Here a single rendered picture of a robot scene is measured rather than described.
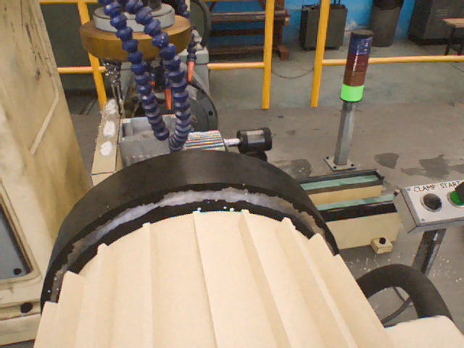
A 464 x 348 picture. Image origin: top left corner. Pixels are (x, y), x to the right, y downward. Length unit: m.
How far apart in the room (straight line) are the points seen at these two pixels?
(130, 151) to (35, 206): 0.19
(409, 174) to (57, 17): 3.36
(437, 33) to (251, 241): 5.97
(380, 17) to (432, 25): 0.68
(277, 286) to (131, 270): 0.06
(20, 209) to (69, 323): 0.49
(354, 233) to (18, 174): 0.72
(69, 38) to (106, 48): 3.39
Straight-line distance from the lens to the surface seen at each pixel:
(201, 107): 0.98
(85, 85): 4.13
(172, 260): 0.17
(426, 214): 0.73
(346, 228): 0.95
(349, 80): 1.17
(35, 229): 0.68
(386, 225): 1.00
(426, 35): 6.04
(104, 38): 0.63
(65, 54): 4.08
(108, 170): 0.64
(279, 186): 0.21
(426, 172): 1.37
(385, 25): 5.80
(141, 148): 0.73
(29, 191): 0.65
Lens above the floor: 1.47
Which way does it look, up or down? 34 degrees down
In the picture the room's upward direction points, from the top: 1 degrees counter-clockwise
